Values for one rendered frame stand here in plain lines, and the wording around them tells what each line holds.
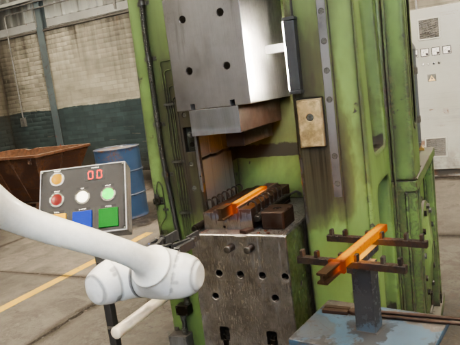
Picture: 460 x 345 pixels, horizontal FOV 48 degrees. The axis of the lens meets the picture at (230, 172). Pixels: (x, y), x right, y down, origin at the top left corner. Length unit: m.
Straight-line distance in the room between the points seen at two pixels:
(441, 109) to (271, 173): 4.80
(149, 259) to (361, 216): 0.96
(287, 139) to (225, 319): 0.81
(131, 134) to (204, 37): 7.73
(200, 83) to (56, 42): 8.72
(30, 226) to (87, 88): 9.00
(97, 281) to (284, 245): 0.74
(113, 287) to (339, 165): 0.95
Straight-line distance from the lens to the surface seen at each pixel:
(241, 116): 1.84
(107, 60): 9.73
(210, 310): 2.02
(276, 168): 2.31
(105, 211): 2.01
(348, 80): 1.84
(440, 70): 6.92
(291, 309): 1.88
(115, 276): 1.28
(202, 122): 1.89
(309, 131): 1.86
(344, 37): 1.85
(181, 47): 1.91
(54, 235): 1.11
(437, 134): 6.98
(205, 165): 2.12
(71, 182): 2.10
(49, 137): 10.88
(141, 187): 6.58
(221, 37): 1.84
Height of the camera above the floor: 1.42
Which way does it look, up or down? 9 degrees down
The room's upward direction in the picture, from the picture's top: 7 degrees counter-clockwise
